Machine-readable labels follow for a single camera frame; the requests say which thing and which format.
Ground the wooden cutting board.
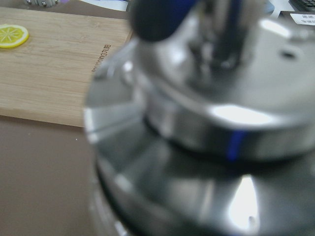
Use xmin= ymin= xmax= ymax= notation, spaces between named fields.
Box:
xmin=0 ymin=7 xmax=131 ymax=127

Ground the yellow lemon slice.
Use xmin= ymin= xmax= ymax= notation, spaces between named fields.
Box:
xmin=0 ymin=24 xmax=29 ymax=48

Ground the aluminium frame post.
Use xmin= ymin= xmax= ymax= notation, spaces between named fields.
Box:
xmin=24 ymin=0 xmax=60 ymax=7

